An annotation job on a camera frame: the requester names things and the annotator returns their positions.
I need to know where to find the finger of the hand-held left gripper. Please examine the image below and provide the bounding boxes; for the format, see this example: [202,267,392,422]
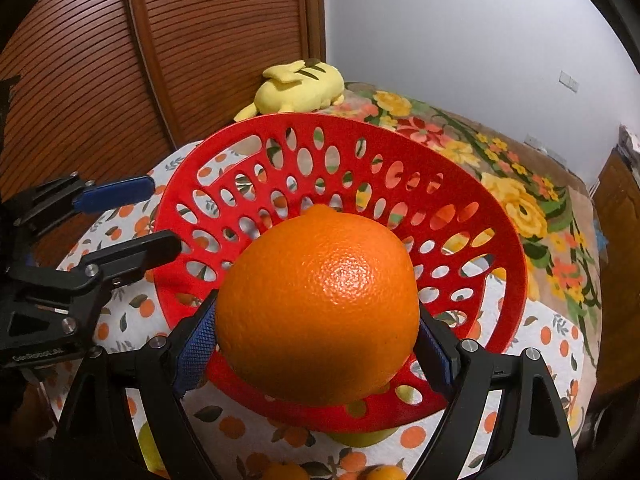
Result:
[7,230,183,307]
[15,172,156,233]

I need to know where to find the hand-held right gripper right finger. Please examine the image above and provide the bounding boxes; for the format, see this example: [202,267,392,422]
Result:
[410,305,581,480]

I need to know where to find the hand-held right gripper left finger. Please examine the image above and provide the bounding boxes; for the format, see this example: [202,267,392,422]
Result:
[50,290,223,480]

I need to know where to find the large orange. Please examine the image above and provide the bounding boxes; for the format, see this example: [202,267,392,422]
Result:
[216,204,421,407]

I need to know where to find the red perforated plastic basket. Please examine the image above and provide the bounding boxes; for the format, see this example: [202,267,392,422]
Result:
[152,112,528,435]

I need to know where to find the orange-print white cloth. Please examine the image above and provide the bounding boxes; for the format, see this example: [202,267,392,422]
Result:
[37,140,596,480]

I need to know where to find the wooden louvered wardrobe door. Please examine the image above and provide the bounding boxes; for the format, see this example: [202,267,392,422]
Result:
[0,0,173,271]
[122,0,328,156]

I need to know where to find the floral blanket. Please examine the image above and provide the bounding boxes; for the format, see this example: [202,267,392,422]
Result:
[340,82,608,361]

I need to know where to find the wooden cabinet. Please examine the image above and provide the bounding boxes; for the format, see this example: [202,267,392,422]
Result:
[590,152,640,401]

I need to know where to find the yellow plush toy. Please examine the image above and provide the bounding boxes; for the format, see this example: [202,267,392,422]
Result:
[234,59,346,122]

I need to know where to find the clutter on cabinet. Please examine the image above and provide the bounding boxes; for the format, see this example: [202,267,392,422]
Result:
[617,125,640,161]

